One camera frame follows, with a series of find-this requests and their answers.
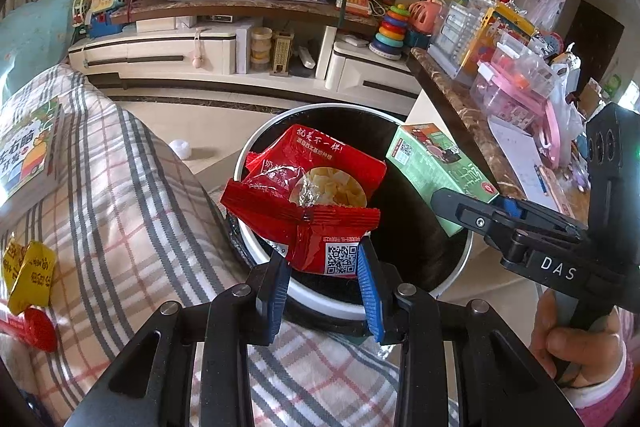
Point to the red snack packet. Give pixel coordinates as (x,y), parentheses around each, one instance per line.
(310,157)

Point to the toy ferris wheel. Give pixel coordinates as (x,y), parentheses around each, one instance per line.
(82,7)

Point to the white upright box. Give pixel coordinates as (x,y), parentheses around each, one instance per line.
(245,52)

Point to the plaid blanket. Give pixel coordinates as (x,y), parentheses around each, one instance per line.
(125,217)

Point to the red candy can rainbow print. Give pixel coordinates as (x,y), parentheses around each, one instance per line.
(35,329)

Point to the yellow snack packet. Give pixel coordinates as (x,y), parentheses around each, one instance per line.
(11,264)
(35,277)

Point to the red toy piano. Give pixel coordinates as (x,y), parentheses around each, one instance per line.
(362,2)

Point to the colourful children's book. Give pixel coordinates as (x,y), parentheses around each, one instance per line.
(27,152)

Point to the small white cap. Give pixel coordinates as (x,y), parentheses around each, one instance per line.
(181,149)

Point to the person's right hand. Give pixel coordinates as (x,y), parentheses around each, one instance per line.
(555,337)

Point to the clear container pink lid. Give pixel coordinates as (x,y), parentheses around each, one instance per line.
(515,82)

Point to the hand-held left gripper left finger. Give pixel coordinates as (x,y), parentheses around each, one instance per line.
(272,302)

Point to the wooden slatted toy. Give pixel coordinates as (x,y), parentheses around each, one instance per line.
(282,54)

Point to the orange pink plastic toy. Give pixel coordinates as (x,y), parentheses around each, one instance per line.
(425,14)

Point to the round black waste bin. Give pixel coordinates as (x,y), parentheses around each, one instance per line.
(425,252)

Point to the stacked yellowish jars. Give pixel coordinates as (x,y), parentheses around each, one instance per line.
(260,49)

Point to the white plastic bag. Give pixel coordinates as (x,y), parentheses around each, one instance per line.
(567,107)

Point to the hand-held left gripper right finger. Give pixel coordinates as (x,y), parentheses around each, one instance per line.
(372,302)

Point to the white television stand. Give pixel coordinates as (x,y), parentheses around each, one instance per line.
(160,52)

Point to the teal flowered bedsheet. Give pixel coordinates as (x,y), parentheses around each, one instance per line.
(35,37)

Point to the colourful puzzle box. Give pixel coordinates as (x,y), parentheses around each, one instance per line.
(505,32)

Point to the blue toy base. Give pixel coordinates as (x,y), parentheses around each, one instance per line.
(102,26)

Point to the grey remote control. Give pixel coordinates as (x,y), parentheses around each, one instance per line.
(306,57)

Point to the green carton box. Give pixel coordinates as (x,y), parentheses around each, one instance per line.
(430,167)

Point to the person's right forearm pink sleeve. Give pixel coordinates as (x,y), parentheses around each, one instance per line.
(607,387)

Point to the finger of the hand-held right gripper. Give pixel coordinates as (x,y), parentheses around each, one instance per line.
(550,217)
(465,214)

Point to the clear plastic box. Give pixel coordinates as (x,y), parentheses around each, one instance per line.
(457,32)

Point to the white paper sheet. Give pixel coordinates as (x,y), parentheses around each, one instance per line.
(515,157)

